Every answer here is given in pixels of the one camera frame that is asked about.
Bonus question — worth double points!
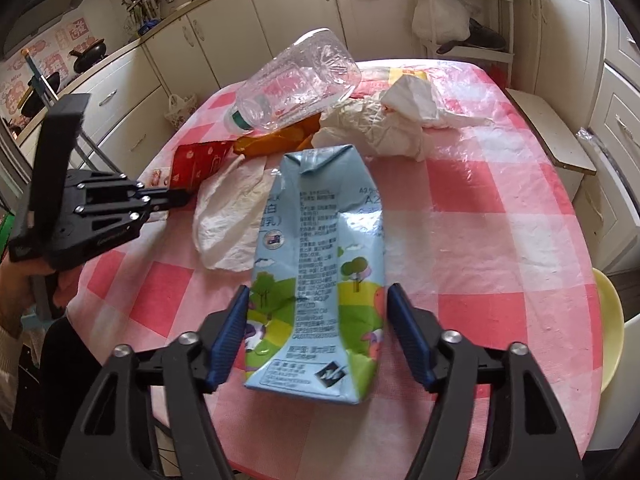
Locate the red snack wrapper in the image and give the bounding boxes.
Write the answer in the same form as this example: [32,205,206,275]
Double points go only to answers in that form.
[169,141,233,193]

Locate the blue milk carton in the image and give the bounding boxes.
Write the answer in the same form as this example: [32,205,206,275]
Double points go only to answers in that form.
[244,145,385,404]

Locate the white paper ball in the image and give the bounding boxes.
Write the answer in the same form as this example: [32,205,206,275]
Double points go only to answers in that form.
[311,98,434,162]

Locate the white kitchen base cabinets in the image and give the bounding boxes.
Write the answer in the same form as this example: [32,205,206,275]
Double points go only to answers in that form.
[14,0,421,181]

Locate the yellow trash bin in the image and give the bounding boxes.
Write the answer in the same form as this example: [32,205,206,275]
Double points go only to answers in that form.
[592,268,625,392]

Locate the person's left hand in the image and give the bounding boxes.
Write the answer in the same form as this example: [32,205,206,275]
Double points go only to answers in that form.
[0,257,84,339]

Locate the flat white tissue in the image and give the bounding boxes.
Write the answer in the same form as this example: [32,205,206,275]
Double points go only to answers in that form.
[192,155,276,272]

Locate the floral small bag on floor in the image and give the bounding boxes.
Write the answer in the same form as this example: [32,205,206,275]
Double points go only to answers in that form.
[164,93,198,130]

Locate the pink checkered tablecloth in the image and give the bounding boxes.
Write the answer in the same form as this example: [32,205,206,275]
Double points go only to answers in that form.
[68,60,602,479]

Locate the orange peel piece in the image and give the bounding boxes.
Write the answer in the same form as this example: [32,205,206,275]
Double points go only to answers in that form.
[232,113,321,159]

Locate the black wok on counter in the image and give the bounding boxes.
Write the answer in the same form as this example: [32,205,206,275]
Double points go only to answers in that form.
[68,39,106,74]

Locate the clear plastic bottle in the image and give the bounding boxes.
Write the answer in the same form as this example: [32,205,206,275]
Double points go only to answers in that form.
[224,28,361,134]

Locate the white crumpled napkin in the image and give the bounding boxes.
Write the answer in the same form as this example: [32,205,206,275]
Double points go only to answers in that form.
[380,74,492,129]

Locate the small white wooden stool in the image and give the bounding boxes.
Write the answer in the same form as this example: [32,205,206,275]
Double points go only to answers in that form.
[506,88,597,200]

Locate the white drawer cabinet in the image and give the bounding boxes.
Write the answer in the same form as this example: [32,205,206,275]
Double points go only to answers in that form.
[573,1,639,274]

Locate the white plastic bag on rack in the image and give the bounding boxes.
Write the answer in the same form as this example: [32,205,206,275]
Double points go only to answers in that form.
[412,0,471,44]

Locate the white storage rack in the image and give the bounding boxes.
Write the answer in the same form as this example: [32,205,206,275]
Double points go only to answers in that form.
[412,0,514,75]

